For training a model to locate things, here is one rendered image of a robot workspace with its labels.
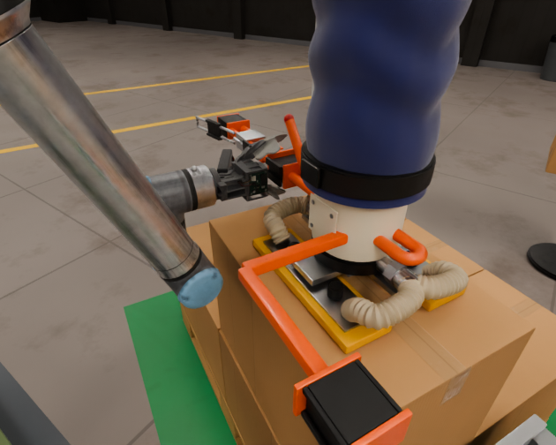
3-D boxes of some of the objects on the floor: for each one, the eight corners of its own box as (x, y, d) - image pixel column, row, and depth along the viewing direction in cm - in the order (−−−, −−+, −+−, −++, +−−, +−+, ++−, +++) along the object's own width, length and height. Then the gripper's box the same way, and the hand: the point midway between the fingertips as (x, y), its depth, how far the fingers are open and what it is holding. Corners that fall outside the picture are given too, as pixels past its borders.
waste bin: (573, 79, 671) (590, 36, 634) (570, 84, 633) (589, 40, 596) (537, 74, 698) (552, 33, 661) (534, 79, 660) (550, 36, 623)
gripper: (223, 233, 83) (298, 210, 92) (215, 149, 73) (302, 132, 81) (209, 214, 90) (281, 195, 98) (200, 135, 79) (281, 121, 87)
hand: (285, 162), depth 91 cm, fingers open, 14 cm apart
